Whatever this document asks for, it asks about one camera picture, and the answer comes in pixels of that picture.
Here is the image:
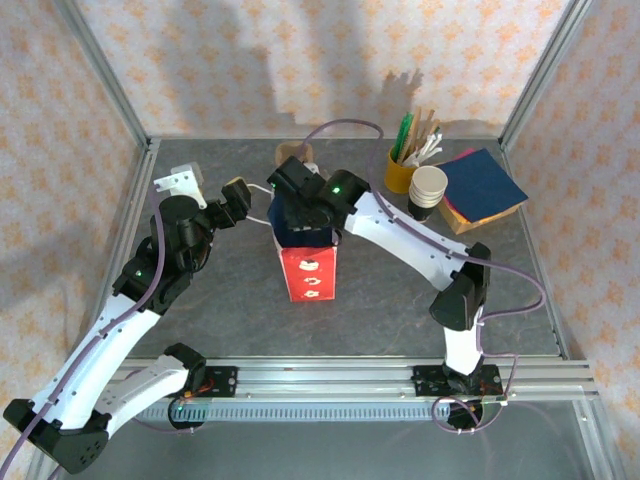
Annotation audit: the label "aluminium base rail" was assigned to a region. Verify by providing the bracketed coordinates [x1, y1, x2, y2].
[114, 355, 599, 401]

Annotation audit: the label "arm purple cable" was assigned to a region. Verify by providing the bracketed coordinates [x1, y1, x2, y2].
[303, 118, 546, 435]
[0, 192, 201, 480]

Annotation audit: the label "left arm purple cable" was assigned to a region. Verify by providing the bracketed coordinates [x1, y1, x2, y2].
[0, 192, 201, 480]

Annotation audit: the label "aluminium frame post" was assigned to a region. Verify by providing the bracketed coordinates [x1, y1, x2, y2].
[52, 0, 154, 151]
[499, 0, 596, 151]

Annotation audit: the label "stack of paper cups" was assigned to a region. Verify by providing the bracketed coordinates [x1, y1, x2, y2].
[407, 165, 450, 224]

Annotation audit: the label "white wrapped sticks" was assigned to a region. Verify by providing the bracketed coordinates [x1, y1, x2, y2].
[402, 130, 445, 169]

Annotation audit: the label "aluminium lower frame leg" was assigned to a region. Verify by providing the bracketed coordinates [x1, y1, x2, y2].
[572, 399, 619, 480]

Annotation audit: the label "brown paper napkin stack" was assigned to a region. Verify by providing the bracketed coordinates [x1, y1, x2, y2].
[437, 199, 520, 236]

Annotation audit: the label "yellow holder cup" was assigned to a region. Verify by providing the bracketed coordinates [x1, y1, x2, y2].
[383, 144, 420, 194]

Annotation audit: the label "red white paper gift bag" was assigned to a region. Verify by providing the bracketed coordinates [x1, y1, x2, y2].
[246, 182, 342, 305]

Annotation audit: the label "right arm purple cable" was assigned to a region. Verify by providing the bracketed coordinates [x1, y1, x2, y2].
[303, 118, 546, 435]

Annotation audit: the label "aluminium table side rail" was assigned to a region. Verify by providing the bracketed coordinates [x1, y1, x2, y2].
[499, 142, 586, 361]
[87, 139, 161, 351]

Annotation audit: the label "brown cardboard cup carrier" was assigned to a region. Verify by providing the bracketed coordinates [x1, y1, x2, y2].
[276, 141, 317, 169]

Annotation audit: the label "grey slotted cable duct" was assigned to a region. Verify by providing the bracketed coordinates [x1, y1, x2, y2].
[134, 402, 501, 422]

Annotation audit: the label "green straw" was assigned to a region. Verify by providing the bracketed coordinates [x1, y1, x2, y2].
[394, 113, 415, 164]

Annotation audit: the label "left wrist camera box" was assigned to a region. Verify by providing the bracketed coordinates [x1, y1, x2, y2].
[152, 162, 208, 211]

